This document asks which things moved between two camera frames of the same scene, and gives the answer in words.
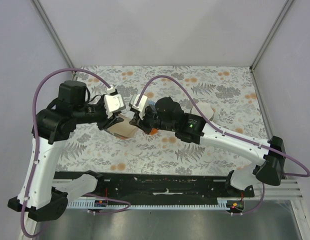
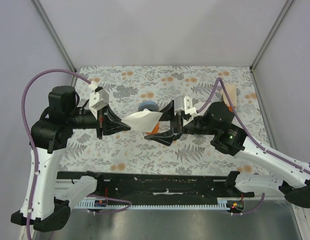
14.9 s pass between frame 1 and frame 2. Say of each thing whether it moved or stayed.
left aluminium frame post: stayed
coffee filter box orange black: moved
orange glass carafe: stayed
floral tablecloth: stayed
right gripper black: moved
